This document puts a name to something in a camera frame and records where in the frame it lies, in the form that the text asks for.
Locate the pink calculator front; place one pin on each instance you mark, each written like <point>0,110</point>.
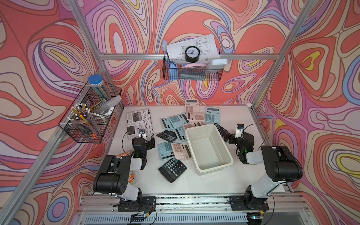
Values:
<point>181,151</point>

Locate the blue lid pencil jar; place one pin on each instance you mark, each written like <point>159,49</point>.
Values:
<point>98,85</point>

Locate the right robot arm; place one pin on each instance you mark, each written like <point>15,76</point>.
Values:
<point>281,167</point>

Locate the light blue calculator back right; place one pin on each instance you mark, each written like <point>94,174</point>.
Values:
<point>212,115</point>

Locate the black wire basket left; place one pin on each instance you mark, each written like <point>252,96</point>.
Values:
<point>89,97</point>

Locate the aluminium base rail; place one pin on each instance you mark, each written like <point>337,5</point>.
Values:
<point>197,209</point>

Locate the light blue calculator centre top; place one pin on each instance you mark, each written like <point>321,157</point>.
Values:
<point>178,121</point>

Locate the black wire basket back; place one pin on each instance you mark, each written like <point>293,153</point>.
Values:
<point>178,72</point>

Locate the pink calculator back top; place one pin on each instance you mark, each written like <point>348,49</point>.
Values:
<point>192,105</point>

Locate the light blue calculator lower centre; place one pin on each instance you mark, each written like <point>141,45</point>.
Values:
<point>180,133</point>

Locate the black round clock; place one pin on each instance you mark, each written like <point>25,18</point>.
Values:
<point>192,54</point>

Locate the light blue calculator front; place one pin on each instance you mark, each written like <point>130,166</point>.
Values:
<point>165,151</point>

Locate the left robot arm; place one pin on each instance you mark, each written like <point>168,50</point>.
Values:
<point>112,176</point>

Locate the pink calculator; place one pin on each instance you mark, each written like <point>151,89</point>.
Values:
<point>192,105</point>
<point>196,116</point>
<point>181,151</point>
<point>191,125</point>

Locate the white stapler in basket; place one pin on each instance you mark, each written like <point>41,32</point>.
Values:
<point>105,107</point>

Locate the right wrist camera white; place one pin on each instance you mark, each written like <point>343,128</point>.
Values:
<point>239,131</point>

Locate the light blue calculator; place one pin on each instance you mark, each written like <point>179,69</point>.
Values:
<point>180,133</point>
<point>212,115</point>
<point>165,151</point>
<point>167,125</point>
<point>178,121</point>

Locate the white rounded device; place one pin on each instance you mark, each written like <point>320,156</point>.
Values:
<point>218,63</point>

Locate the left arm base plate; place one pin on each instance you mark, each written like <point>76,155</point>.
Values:
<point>137,204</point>

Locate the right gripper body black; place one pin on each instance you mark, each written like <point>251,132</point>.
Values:
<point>232,139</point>

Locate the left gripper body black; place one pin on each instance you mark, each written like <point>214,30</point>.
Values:
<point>150,142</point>

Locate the black wire basket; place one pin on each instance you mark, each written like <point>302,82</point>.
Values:
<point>89,97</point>
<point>178,72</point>

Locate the white paper drawing sheet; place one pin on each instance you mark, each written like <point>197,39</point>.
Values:
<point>206,45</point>

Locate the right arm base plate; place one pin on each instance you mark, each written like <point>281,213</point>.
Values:
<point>243,203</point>

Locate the pink calculator behind box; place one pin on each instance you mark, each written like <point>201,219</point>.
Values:
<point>191,125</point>

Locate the light blue calculator far left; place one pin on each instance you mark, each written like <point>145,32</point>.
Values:
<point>167,125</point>

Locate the white plastic storage box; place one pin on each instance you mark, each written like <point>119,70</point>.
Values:
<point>208,149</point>

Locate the pink calculator back tilted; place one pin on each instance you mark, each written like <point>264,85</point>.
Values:
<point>196,116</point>

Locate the orange paperback book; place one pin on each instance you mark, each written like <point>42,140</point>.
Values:
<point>131,177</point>

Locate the black calculator front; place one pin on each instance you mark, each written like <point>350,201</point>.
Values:
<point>172,170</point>

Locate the clear cup of pencils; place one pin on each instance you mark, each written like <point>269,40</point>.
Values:
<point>82,119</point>

